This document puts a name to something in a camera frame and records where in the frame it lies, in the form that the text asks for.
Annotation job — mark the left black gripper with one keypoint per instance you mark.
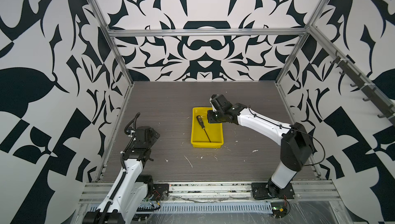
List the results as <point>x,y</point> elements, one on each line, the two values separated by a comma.
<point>152,138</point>

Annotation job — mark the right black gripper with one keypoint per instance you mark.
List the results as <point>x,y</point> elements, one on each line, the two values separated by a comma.
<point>211,118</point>

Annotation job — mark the black yellow screwdriver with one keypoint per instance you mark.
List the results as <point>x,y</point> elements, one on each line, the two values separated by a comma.
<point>201,123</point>

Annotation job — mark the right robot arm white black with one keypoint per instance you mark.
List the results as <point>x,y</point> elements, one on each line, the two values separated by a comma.
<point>296,145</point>

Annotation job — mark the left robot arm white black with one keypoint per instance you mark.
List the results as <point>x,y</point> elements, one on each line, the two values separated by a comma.
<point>130,187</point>

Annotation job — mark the yellow plastic bin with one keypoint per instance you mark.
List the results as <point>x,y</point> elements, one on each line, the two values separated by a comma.
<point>198,136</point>

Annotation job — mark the small green circuit board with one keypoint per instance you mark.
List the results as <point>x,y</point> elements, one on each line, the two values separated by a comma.
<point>280,210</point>

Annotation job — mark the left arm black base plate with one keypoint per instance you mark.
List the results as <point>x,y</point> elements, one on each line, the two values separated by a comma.
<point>160,192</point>

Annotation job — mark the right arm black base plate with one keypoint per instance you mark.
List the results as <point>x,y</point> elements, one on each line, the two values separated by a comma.
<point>264,191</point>

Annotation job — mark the white slotted cable duct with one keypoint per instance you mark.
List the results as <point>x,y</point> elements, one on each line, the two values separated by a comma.
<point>210,208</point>

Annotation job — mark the aluminium front rail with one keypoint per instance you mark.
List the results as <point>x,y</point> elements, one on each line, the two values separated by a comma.
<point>305,190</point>

